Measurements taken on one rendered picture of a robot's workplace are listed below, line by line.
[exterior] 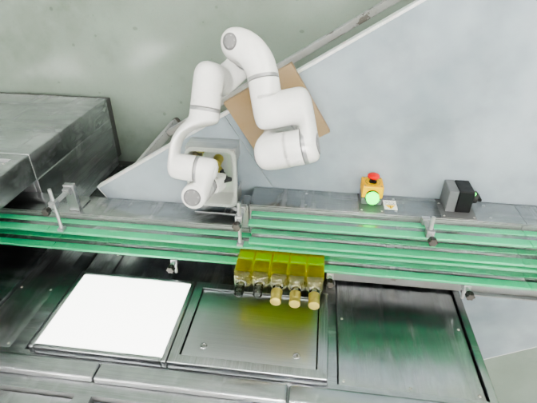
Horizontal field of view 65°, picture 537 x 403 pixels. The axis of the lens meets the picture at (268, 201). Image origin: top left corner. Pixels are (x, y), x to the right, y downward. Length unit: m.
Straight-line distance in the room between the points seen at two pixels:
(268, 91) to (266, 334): 0.74
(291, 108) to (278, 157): 0.13
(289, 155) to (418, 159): 0.55
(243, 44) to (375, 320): 0.97
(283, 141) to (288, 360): 0.64
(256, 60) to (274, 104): 0.12
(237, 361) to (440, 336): 0.66
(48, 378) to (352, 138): 1.17
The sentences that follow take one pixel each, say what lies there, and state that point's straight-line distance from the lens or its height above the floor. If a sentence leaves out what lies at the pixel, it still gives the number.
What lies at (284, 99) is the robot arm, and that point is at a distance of 1.10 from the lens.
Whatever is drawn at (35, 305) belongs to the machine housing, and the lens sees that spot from 1.70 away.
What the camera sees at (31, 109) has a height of 0.31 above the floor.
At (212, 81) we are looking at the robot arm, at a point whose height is 0.96.
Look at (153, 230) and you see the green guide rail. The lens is 1.55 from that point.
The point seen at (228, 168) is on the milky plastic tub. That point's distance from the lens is 1.49.
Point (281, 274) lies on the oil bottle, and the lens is 1.34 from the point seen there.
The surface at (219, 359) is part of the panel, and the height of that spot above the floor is 1.29.
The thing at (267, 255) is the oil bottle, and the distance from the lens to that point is 1.40.
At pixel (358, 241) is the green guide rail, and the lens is 1.45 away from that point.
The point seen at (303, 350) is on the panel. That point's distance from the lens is 1.34.
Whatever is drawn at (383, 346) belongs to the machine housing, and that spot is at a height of 1.15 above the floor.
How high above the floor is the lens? 2.06
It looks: 57 degrees down
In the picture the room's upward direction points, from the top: 167 degrees counter-clockwise
